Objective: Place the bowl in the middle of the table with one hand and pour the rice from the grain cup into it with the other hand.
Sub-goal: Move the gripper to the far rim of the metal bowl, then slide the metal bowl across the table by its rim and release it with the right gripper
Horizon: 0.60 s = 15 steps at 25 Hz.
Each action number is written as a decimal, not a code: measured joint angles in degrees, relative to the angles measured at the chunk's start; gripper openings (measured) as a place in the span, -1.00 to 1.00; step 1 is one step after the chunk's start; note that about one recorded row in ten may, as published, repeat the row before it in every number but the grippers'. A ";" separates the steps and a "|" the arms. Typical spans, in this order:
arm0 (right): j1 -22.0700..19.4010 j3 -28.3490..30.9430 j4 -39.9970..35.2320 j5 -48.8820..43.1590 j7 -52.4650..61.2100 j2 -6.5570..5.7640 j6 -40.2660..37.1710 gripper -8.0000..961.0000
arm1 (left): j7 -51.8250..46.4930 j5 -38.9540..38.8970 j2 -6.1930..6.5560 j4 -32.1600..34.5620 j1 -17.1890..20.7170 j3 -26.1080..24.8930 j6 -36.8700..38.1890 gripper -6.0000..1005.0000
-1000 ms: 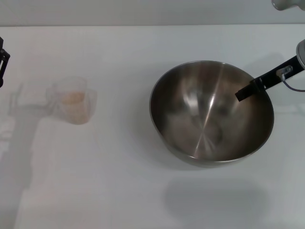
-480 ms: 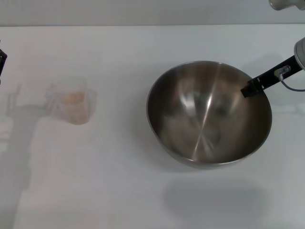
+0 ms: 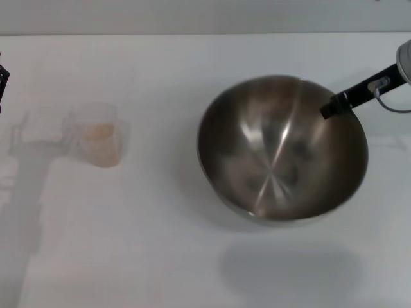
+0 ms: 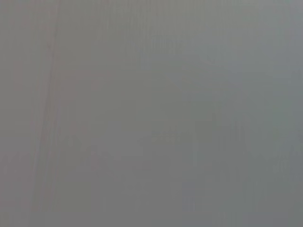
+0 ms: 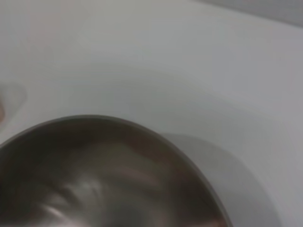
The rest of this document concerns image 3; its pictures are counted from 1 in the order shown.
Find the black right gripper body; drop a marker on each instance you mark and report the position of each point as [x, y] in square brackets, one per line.
[363, 91]

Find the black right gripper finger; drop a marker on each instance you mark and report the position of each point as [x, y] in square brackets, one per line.
[334, 107]

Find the stainless steel mixing bowl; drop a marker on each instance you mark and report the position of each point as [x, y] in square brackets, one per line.
[276, 160]

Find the clear plastic measuring cup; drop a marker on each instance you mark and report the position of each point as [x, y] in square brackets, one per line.
[96, 115]

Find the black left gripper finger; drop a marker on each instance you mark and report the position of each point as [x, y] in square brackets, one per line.
[4, 77]

